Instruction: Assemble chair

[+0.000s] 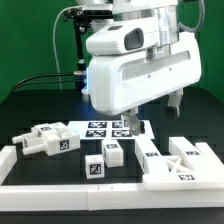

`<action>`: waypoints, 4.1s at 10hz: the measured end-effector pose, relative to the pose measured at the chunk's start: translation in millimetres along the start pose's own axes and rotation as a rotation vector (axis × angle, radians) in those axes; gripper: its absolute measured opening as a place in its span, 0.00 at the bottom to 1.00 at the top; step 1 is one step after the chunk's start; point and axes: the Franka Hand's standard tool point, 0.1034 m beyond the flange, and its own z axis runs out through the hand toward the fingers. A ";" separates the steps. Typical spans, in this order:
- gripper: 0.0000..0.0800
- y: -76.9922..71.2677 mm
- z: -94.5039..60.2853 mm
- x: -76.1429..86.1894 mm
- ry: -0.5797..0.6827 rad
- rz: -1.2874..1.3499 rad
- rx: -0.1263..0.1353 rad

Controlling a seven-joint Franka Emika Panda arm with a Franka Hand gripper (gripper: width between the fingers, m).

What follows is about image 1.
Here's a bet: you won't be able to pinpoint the white marker sheet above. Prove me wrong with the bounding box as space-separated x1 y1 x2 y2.
67 119 156 141

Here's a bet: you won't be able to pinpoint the white workspace border frame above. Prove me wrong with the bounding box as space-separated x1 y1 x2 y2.
0 142 224 212

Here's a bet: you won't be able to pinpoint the black cables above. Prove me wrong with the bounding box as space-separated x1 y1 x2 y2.
9 70 88 96

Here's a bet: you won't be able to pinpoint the white chair back frame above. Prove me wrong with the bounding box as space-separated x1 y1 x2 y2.
135 137 224 191

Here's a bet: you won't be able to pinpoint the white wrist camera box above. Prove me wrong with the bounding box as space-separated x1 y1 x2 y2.
86 25 158 55

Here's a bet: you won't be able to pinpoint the grey corrugated arm cable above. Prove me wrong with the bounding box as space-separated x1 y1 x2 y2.
178 0 206 34

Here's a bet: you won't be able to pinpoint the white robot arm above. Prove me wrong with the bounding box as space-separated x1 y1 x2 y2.
77 0 201 135

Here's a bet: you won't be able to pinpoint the white thin camera cable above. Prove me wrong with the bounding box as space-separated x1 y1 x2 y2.
52 5 83 90

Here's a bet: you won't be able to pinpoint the white chair seat part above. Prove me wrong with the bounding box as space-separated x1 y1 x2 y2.
12 122 80 156

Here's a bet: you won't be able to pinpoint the black camera on stand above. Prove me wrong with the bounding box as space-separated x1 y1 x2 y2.
63 3 113 89

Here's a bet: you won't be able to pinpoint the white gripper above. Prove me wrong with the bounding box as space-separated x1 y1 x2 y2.
88 32 201 135

